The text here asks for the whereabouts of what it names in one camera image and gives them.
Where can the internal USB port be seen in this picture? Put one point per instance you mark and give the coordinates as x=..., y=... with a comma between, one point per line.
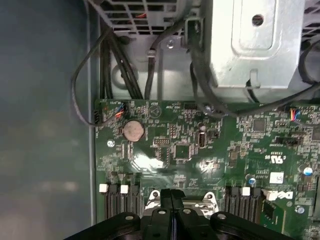
x=202, y=140

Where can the green motherboard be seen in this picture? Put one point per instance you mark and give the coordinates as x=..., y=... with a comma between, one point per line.
x=225, y=140

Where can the perforated metal cage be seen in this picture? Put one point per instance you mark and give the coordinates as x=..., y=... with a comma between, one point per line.
x=130, y=26

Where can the black and silver PC case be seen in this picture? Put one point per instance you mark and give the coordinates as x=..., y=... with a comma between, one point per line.
x=37, y=100

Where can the square black chip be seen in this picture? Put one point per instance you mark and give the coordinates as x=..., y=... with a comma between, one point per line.
x=258, y=125

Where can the white board sticker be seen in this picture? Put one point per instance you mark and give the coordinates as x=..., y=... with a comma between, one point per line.
x=277, y=178

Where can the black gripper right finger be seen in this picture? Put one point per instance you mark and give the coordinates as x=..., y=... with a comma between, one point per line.
x=177, y=200

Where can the RAM slot with black clips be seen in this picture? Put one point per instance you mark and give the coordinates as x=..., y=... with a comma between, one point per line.
x=235, y=200
x=135, y=202
x=256, y=205

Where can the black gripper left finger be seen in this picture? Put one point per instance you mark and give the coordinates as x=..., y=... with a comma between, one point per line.
x=165, y=200

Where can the metal socket cover frame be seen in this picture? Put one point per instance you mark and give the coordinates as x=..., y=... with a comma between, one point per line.
x=208, y=203

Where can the blue topped capacitor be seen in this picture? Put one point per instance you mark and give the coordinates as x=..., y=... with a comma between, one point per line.
x=307, y=171
x=251, y=181

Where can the silver drive cage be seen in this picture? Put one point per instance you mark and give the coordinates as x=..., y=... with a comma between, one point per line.
x=282, y=62

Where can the green RAM stick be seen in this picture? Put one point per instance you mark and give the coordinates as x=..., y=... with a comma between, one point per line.
x=272, y=215

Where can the black pin header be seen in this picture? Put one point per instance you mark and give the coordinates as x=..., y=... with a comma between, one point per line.
x=286, y=140

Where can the silver board screw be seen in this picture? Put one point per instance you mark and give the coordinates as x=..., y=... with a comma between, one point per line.
x=111, y=143

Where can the silver case screw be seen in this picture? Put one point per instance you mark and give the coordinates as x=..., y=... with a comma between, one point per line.
x=170, y=44

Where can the round coin battery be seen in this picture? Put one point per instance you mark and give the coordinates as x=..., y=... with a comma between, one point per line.
x=133, y=131

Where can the RAM slot with white clips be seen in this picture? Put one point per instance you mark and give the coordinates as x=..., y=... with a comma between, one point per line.
x=246, y=207
x=265, y=194
x=124, y=189
x=106, y=207

